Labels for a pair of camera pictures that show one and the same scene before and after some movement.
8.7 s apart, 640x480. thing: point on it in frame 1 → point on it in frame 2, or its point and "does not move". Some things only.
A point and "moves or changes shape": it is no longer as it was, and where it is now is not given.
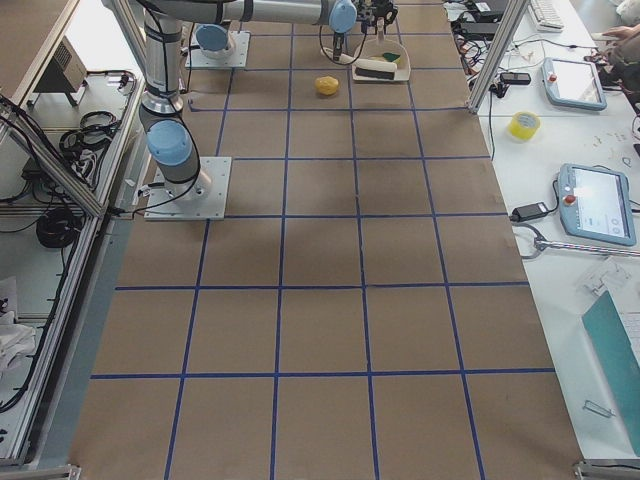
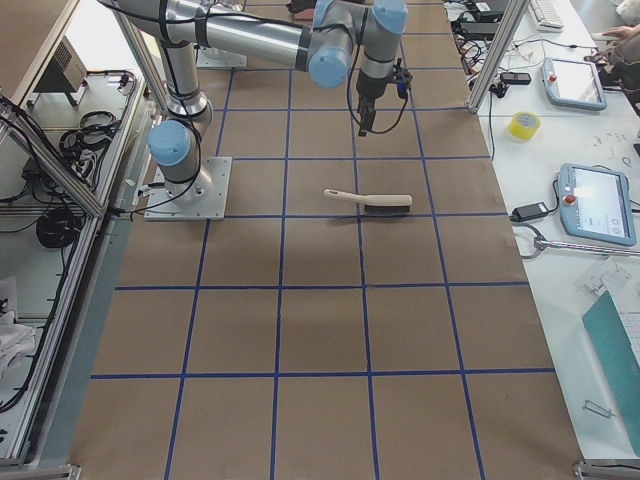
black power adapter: x=529 y=211 does not move
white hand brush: x=366 y=70 moves or changes shape
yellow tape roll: x=523 y=124 does not move
